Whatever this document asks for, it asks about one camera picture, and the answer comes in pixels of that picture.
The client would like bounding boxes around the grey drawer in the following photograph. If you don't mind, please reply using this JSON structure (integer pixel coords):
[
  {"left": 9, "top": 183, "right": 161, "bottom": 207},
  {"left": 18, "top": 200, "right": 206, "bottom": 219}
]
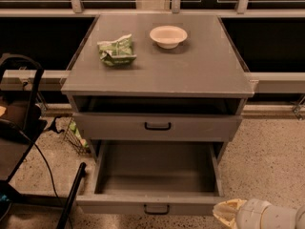
[
  {"left": 73, "top": 96, "right": 241, "bottom": 142},
  {"left": 76, "top": 140, "right": 225, "bottom": 216}
]

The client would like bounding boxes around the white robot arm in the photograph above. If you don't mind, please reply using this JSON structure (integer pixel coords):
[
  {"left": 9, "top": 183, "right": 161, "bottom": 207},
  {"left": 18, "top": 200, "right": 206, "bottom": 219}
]
[{"left": 213, "top": 198, "right": 305, "bottom": 229}]

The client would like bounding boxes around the grey drawer cabinet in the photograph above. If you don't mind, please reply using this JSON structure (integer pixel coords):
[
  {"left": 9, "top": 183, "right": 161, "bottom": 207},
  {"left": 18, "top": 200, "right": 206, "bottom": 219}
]
[{"left": 62, "top": 14, "right": 254, "bottom": 156}]

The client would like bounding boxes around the grey top drawer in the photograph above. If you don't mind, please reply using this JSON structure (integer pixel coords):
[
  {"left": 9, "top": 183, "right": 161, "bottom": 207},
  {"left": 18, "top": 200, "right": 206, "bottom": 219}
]
[{"left": 73, "top": 96, "right": 241, "bottom": 142}]

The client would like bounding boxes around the metal window railing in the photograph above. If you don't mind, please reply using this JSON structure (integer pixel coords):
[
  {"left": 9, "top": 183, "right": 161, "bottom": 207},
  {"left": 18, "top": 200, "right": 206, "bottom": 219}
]
[{"left": 0, "top": 0, "right": 305, "bottom": 122}]

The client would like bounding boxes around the black pole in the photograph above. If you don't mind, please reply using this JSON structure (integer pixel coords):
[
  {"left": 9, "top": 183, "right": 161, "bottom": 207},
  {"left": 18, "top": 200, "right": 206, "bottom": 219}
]
[{"left": 56, "top": 162, "right": 87, "bottom": 229}]

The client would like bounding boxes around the white bowl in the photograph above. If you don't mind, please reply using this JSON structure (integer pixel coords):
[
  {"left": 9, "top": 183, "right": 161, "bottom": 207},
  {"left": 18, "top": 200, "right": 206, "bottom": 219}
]
[{"left": 150, "top": 26, "right": 188, "bottom": 49}]

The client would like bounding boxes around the green snack bag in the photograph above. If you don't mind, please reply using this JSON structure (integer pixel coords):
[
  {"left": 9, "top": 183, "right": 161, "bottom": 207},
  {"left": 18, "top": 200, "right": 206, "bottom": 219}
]
[{"left": 97, "top": 34, "right": 136, "bottom": 67}]

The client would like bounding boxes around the wire basket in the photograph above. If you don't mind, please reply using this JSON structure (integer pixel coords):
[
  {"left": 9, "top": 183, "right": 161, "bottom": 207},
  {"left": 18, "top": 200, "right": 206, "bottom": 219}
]
[{"left": 64, "top": 119, "right": 91, "bottom": 155}]

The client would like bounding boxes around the black cable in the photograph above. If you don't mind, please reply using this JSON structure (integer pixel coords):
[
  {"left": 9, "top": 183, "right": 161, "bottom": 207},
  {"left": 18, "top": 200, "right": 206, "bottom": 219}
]
[{"left": 18, "top": 129, "right": 74, "bottom": 229}]

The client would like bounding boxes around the black cart with handle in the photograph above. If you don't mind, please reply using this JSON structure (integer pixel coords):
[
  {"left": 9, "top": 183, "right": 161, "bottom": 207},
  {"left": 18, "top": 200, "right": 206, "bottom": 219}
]
[{"left": 0, "top": 53, "right": 46, "bottom": 219}]

